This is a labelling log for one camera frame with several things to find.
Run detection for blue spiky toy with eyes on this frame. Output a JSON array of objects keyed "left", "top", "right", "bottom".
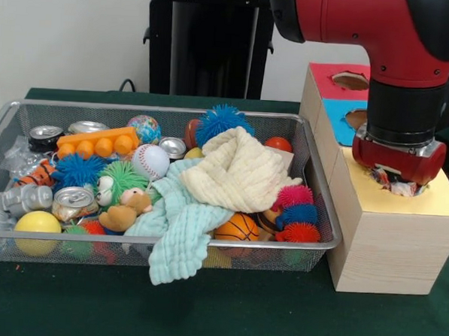
[{"left": 194, "top": 102, "right": 257, "bottom": 150}]

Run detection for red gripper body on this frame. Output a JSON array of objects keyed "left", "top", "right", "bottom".
[{"left": 350, "top": 135, "right": 448, "bottom": 187}]

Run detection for orange plastic building brick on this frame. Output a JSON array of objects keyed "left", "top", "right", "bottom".
[{"left": 56, "top": 123, "right": 141, "bottom": 163}]

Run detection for yellow ball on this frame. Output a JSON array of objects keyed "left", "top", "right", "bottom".
[{"left": 12, "top": 209, "right": 63, "bottom": 258}]

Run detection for white baseball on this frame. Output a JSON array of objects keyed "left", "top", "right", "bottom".
[{"left": 130, "top": 143, "right": 172, "bottom": 182}]

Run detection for grey plastic robot toy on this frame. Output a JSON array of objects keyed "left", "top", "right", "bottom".
[{"left": 0, "top": 182, "right": 55, "bottom": 220}]

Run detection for multicolour spiky caterpillar toy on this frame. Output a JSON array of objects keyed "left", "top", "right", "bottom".
[{"left": 269, "top": 183, "right": 324, "bottom": 244}]

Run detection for polka dot cloth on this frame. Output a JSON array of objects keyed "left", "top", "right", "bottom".
[{"left": 369, "top": 166, "right": 429, "bottom": 198}]

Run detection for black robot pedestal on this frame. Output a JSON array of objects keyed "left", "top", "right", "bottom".
[{"left": 132, "top": 0, "right": 279, "bottom": 101}]

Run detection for green spiky toy with eyes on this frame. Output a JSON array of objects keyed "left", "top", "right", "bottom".
[{"left": 94, "top": 159, "right": 150, "bottom": 210}]

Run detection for wooden box with three holes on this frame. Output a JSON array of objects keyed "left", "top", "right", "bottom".
[{"left": 289, "top": 60, "right": 449, "bottom": 298}]

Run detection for shallow silver mesh bin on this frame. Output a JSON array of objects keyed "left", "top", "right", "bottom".
[{"left": 0, "top": 98, "right": 349, "bottom": 280}]

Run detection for dark green tablecloth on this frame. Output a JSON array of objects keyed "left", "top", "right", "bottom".
[{"left": 0, "top": 85, "right": 449, "bottom": 336}]

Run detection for orange mini basketball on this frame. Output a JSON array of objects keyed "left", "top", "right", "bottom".
[{"left": 213, "top": 211, "right": 261, "bottom": 243}]

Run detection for mint green cloth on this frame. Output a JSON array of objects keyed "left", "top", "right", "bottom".
[{"left": 120, "top": 155, "right": 236, "bottom": 289}]

